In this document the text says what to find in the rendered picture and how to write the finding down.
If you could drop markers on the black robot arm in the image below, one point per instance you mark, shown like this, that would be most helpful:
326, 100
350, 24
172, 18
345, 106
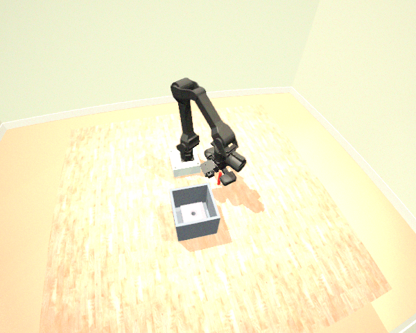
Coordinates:
184, 91

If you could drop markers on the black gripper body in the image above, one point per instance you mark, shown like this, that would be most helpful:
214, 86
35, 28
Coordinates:
228, 177

